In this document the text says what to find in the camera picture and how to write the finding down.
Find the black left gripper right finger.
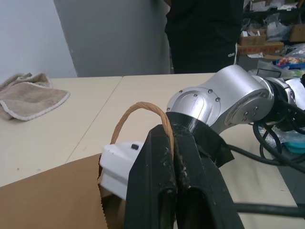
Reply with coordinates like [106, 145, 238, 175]
[173, 125, 245, 229]

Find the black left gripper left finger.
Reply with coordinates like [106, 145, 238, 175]
[123, 124, 177, 229]

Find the brown paper bag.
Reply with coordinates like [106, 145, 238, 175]
[0, 101, 177, 229]

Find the clear bag of colourful items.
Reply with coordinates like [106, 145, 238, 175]
[275, 45, 305, 68]

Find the teal packet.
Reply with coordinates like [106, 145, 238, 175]
[283, 140, 305, 154]

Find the beige terry towel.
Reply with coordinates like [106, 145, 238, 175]
[0, 72, 71, 122]

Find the cardboard carton with red print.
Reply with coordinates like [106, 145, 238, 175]
[237, 42, 285, 56]

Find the person in black clothes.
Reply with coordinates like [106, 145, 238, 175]
[164, 0, 244, 74]

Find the open brown cardboard box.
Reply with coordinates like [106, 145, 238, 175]
[239, 29, 267, 46]

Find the plain brown cardboard box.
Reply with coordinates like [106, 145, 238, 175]
[288, 23, 305, 43]

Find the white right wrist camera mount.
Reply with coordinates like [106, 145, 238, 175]
[99, 140, 145, 201]

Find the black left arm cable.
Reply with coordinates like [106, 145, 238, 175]
[234, 202, 305, 216]

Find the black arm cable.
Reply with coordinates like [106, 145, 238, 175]
[234, 202, 305, 216]
[226, 100, 305, 173]

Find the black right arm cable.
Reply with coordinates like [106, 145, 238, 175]
[226, 100, 305, 173]

